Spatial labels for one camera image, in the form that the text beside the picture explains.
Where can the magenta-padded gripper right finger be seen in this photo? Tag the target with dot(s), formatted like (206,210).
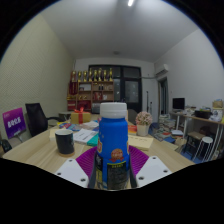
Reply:
(153,170)

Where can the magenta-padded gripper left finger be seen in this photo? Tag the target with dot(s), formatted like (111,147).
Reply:
(71,173)

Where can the blue bottle with white cap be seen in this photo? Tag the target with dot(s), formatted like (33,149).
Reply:
(113,143)

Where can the black mug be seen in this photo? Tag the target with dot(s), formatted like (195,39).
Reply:
(65,143)

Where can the orange red book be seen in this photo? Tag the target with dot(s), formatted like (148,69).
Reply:
(132,129)

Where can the blue colourful book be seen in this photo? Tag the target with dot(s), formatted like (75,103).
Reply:
(69,126)

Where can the stack of books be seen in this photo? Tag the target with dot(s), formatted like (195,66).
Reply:
(167,122)

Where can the pink flowers in white pot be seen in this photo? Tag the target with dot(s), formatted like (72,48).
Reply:
(143,120)

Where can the yellow gift box red ribbon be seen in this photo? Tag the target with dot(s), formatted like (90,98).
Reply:
(80,117)

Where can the white round stool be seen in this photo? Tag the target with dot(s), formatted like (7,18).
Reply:
(206,140)

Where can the black office chair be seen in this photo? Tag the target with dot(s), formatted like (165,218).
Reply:
(35,118)

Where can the black computer monitor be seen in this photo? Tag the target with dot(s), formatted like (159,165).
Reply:
(178,103)

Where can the cluttered wooden side desk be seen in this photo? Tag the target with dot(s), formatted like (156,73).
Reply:
(203,118)

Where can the black mesh chair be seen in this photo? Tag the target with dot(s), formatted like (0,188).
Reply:
(5,146)

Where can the purple sign board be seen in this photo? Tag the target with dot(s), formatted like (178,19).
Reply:
(14,122)

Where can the wooden shelf unit with trophies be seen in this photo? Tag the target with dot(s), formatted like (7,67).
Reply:
(88,95)

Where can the black framed glass door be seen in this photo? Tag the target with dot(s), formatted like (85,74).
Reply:
(131,91)

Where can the white air conditioner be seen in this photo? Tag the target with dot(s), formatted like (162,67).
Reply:
(162,70)

